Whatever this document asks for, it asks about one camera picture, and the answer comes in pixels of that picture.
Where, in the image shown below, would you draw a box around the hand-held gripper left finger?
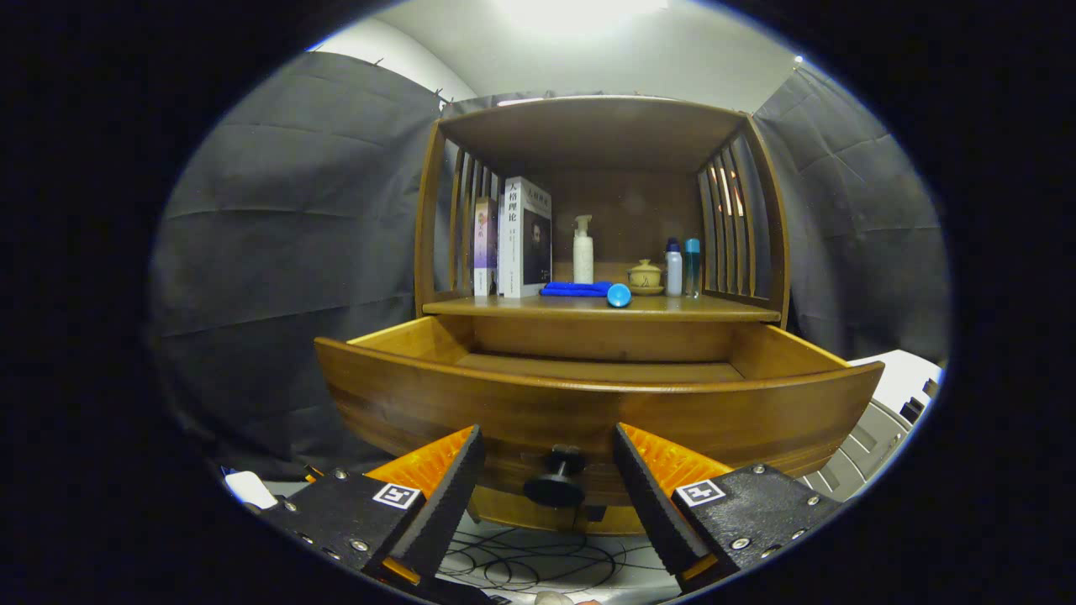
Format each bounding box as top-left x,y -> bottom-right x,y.
265,424 -> 487,591

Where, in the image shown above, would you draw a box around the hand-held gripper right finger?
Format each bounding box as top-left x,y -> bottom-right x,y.
612,423 -> 843,593

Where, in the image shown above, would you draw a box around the black drawer knob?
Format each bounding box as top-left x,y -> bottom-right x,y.
523,445 -> 587,508

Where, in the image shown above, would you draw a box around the wooden drawer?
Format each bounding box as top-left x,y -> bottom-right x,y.
314,315 -> 886,535

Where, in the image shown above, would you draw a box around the wooden countertop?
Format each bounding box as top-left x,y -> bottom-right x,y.
423,292 -> 783,324

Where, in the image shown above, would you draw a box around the white drawer unit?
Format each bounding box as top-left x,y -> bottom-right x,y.
799,350 -> 944,503

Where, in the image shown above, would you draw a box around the wooden cabinet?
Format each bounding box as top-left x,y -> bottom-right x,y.
414,95 -> 791,535

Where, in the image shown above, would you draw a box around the white rounded object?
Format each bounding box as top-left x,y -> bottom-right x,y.
225,471 -> 278,510

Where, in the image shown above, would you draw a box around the yellow lidded teacup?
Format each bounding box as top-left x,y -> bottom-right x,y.
627,259 -> 665,297

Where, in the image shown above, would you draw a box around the white pump bottle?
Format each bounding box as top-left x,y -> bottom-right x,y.
572,214 -> 595,285

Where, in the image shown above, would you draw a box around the purple book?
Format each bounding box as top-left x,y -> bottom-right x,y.
473,197 -> 500,297

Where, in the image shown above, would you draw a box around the white book with portrait cover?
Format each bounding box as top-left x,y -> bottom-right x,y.
498,176 -> 553,299

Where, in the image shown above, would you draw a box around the black floor cables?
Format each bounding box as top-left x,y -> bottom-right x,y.
437,525 -> 682,593

